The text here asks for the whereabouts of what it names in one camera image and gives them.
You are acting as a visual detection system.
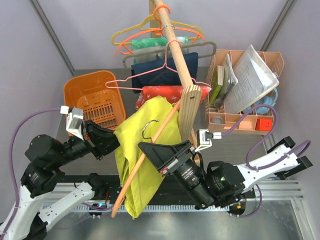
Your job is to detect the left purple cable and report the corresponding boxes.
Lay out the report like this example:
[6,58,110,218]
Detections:
[0,107,63,236]

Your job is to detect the peach wooden-look hanger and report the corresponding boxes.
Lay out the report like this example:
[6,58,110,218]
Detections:
[110,100,182,218]

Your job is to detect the green white cloth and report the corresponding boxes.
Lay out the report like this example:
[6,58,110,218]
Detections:
[131,36,189,50]

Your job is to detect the wooden clothes rack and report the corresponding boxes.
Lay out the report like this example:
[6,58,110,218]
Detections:
[154,0,202,141]

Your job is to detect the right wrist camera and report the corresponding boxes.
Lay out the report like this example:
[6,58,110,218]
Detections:
[195,129,222,152]

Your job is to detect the purple cable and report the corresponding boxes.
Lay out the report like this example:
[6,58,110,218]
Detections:
[221,104,312,171]
[0,107,63,236]

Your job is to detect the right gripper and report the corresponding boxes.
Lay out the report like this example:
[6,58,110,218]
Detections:
[137,141,216,211]

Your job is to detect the green book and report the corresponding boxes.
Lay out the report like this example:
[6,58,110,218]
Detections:
[209,65,225,107]

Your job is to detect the yellow-green trousers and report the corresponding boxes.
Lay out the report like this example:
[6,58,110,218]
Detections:
[113,95,183,220]

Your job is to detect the red patterned cloth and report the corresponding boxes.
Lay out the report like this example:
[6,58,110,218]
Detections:
[135,84,212,111]

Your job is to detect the grey cloth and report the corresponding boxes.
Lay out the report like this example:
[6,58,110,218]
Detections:
[132,44,191,61]

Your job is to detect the white paper document folder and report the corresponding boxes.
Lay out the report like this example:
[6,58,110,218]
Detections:
[224,45,279,114]

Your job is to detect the navy blue trousers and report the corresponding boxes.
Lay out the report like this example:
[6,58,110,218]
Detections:
[131,52,198,89]

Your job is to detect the peach desk organizer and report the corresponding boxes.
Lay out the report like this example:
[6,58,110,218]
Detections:
[204,49,285,136]

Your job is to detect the orange plastic hanger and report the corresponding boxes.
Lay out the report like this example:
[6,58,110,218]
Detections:
[115,0,206,55]

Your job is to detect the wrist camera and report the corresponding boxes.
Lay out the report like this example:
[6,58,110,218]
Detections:
[195,129,222,152]
[60,105,84,140]

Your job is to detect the light blue headphones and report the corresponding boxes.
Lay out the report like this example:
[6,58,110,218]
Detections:
[242,88,278,115]

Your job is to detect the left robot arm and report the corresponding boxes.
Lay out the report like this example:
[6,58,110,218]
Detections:
[0,120,120,240]

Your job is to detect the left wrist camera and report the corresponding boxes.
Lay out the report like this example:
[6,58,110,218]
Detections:
[60,105,84,140]

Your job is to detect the red cube socket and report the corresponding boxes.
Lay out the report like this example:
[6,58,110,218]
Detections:
[255,118,273,132]

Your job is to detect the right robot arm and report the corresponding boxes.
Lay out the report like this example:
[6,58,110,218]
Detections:
[138,137,313,210]

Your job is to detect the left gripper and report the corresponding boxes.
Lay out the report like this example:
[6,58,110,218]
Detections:
[52,118,131,167]

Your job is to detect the orange plastic basket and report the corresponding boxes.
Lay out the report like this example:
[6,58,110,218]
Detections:
[64,70,126,130]

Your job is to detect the grey plastic hanger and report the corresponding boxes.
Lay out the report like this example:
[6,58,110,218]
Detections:
[122,41,217,69]

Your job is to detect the yellow plastic hanger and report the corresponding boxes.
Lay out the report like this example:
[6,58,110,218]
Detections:
[111,14,203,46]

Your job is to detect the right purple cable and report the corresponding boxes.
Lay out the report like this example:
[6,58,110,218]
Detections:
[221,104,312,171]

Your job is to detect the tape roll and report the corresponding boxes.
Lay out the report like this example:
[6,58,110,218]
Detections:
[211,116,224,124]

